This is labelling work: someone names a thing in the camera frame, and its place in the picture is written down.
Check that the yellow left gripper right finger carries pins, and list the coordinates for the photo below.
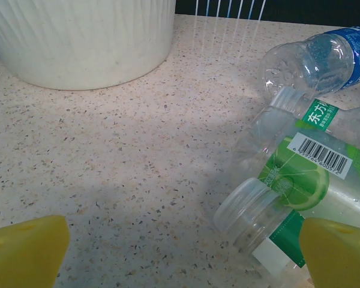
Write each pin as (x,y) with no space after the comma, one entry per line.
(339,258)

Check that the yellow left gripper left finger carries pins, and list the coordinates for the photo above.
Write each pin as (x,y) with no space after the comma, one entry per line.
(27,252)

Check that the clear wide-cap bottle green label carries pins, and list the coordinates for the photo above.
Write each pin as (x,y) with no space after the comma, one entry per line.
(252,210)

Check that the white ribbed plastic bin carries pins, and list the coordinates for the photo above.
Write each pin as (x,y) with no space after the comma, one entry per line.
(78,45)

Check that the clear bottle lime picture label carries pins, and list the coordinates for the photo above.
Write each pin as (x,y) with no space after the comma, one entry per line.
(318,159)

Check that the clear bottle green white label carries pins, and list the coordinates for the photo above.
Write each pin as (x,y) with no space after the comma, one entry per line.
(318,115)

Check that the clear bottle blue label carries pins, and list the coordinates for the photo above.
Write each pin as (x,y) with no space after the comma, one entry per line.
(318,60)

